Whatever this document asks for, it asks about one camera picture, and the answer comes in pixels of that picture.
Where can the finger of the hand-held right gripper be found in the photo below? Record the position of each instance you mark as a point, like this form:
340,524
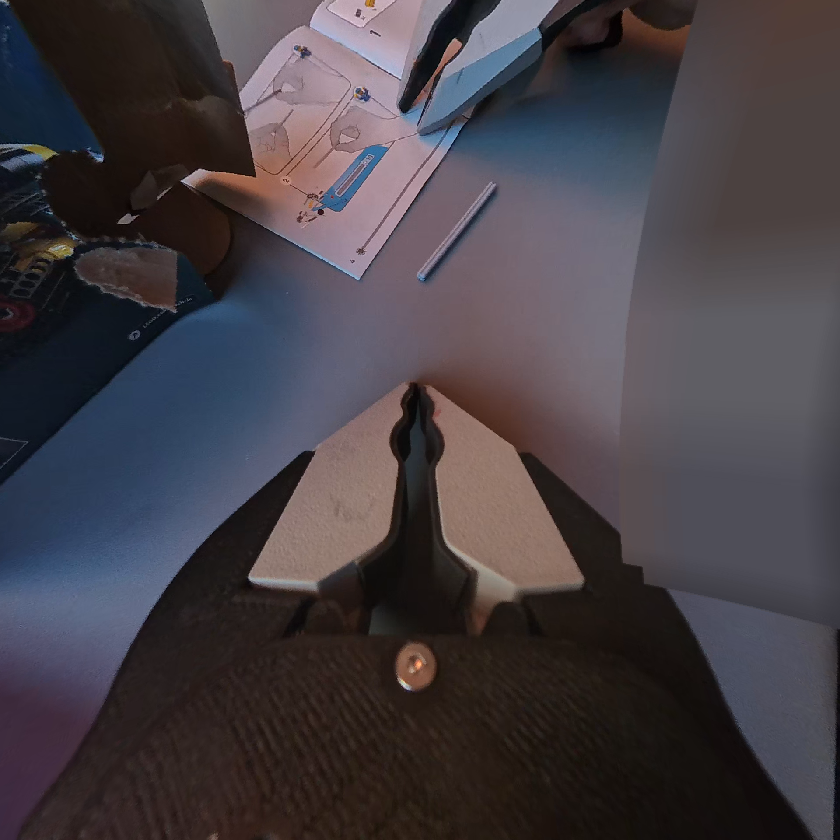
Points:
485,79
423,33

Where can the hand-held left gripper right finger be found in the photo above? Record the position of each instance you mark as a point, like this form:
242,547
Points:
499,518

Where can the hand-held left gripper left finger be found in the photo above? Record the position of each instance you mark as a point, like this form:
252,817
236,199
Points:
328,518

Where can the grey lego axle rod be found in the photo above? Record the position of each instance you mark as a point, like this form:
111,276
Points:
457,231

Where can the lego instruction booklet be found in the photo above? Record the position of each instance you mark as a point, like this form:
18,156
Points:
367,216

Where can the person's right hand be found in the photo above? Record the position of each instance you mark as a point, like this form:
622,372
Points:
656,13

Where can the blue toy set box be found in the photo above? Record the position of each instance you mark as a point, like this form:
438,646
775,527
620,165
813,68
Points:
98,341

